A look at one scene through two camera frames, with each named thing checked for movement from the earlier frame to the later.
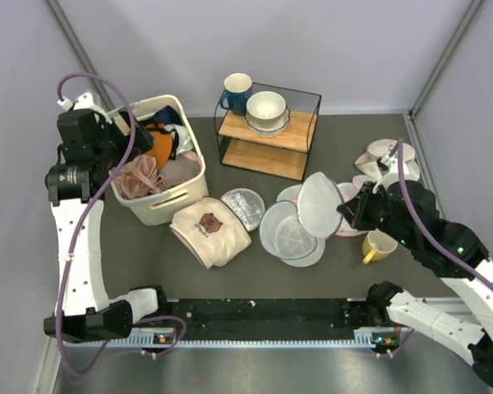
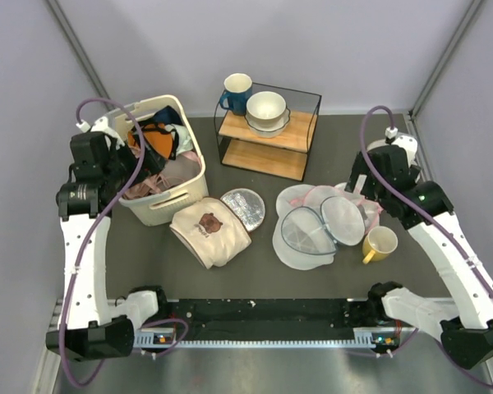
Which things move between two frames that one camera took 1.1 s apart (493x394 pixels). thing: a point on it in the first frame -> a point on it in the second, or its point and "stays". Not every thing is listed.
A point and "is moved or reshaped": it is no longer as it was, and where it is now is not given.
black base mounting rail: [328, 318] stays
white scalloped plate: [275, 130] stays
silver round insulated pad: [249, 205] stays
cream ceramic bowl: [265, 107] stays
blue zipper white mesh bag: [297, 233] is moved or reshaped
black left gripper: [126, 140] -> [153, 162]
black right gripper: [354, 209] -> [358, 168]
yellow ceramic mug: [376, 245] stays
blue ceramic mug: [237, 89] stays
